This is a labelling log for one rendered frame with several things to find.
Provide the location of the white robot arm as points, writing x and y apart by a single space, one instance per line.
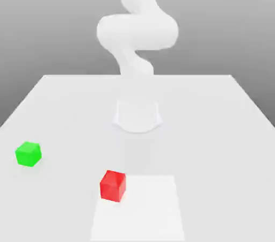
137 31

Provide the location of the small red cube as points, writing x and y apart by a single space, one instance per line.
112 186

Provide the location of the small green cube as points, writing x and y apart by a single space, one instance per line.
28 154

